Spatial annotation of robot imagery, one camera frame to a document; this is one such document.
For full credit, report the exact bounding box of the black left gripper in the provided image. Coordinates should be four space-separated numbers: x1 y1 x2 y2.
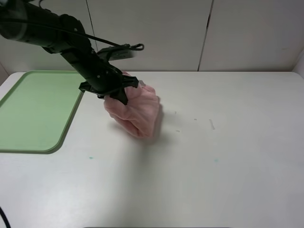
0 0 139 105

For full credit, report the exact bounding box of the pink terry towel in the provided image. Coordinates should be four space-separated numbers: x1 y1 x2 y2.
104 80 160 139

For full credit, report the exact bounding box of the green plastic tray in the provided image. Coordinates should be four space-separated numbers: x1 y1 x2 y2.
0 71 84 154

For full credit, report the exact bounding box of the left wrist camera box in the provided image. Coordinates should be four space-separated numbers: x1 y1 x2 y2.
97 47 134 61

